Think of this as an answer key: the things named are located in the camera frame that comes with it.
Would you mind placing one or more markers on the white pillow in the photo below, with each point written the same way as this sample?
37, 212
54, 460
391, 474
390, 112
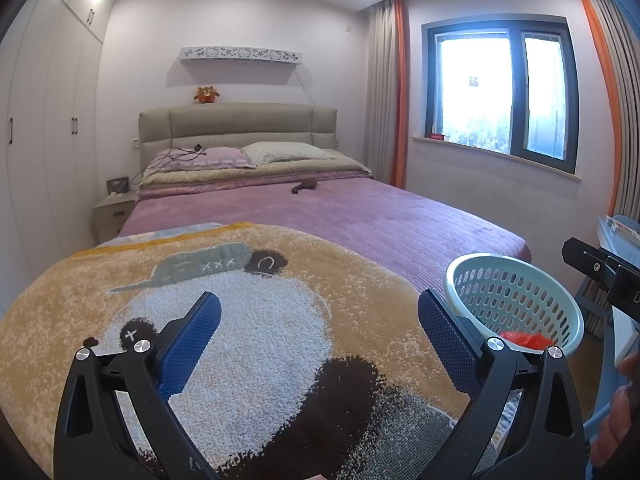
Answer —
285, 152

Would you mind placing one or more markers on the small brown object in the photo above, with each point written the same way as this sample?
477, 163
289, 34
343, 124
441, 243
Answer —
306, 186

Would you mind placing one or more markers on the red garment in basket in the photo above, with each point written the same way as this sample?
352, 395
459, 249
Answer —
527, 340

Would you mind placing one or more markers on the window sill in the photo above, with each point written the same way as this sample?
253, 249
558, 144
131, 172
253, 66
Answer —
500, 157

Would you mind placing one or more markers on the beige padded headboard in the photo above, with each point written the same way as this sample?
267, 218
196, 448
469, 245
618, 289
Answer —
225, 125

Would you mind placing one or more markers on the white rack with books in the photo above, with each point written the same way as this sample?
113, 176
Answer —
622, 232

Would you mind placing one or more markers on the bed with purple cover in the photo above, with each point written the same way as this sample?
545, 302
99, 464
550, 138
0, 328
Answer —
400, 220

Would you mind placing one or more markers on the beige and orange curtain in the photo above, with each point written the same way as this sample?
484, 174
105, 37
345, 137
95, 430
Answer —
387, 95
615, 110

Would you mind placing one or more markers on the light green plastic basket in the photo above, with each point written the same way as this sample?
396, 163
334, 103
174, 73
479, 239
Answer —
500, 290

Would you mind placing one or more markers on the beige folded quilt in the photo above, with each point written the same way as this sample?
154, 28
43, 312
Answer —
300, 170

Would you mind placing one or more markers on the pink pillow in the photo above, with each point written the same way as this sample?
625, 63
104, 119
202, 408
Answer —
220, 157

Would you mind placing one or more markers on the printed bear blanket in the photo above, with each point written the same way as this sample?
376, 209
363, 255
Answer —
300, 310

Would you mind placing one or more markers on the beige nightstand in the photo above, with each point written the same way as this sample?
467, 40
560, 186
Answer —
115, 215

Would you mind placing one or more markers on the dark framed window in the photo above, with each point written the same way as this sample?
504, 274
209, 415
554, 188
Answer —
500, 85

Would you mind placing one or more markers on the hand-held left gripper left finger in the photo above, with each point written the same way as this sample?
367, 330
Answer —
192, 340

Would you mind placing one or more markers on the orange plush toy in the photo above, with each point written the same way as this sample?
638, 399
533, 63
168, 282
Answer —
206, 95

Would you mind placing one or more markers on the white wall shelf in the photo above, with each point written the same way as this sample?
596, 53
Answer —
240, 55

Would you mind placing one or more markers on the small picture frame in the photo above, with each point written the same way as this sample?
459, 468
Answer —
118, 186

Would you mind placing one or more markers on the white wardrobe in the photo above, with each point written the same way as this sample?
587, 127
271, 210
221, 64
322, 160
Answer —
45, 135

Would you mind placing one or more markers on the person's right hand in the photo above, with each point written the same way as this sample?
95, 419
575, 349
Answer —
620, 410

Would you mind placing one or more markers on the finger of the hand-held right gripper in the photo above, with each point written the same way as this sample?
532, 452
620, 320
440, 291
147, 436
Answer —
595, 265

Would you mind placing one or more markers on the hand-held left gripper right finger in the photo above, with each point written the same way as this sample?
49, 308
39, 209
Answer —
445, 340

